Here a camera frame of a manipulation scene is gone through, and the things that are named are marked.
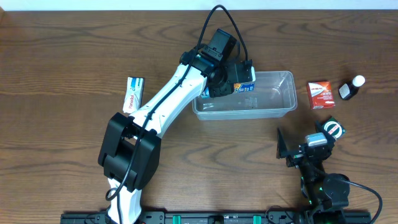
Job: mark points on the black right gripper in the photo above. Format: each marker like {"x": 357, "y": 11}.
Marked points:
{"x": 282, "y": 152}

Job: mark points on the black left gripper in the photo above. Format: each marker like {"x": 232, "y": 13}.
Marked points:
{"x": 224, "y": 91}

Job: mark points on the blue KoolFever box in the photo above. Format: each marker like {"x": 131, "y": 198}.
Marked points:
{"x": 238, "y": 88}

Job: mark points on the white Panadol box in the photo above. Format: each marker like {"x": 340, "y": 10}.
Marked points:
{"x": 133, "y": 96}

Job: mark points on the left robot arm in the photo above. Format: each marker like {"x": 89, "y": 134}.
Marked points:
{"x": 130, "y": 151}

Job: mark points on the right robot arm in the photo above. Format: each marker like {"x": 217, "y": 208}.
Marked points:
{"x": 327, "y": 193}

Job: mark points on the clear plastic container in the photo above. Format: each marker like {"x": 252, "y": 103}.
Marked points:
{"x": 273, "y": 96}

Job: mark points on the dark green round-label box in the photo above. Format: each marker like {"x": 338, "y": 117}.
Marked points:
{"x": 334, "y": 128}

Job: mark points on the red medicine box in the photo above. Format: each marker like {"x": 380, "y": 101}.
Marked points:
{"x": 320, "y": 95}

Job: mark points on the dark bottle white cap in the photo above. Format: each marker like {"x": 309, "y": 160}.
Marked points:
{"x": 351, "y": 88}

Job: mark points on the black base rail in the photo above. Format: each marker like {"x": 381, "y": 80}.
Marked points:
{"x": 277, "y": 217}

